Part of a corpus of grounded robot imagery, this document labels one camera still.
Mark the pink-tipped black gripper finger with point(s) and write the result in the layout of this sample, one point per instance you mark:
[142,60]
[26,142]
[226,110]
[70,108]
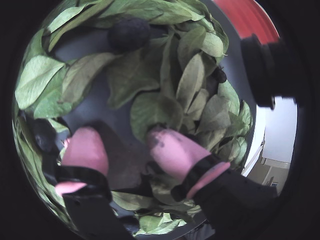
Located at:
[175,150]
[85,150]

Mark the dark grey shallow bowl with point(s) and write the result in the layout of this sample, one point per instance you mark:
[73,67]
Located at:
[100,110]

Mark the pile of green leaves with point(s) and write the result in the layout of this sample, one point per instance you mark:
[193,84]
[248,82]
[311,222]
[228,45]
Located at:
[135,75]

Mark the large dark blueberry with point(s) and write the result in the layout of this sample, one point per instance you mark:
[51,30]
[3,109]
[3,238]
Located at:
[128,33]

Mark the beige cabinet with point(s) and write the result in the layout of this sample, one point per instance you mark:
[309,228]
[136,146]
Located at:
[271,172]

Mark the black cylindrical lens barrel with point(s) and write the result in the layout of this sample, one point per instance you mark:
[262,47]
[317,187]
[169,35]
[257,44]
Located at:
[267,70]

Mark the red collapsible silicone cup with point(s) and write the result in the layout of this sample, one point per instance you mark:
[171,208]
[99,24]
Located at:
[245,17]

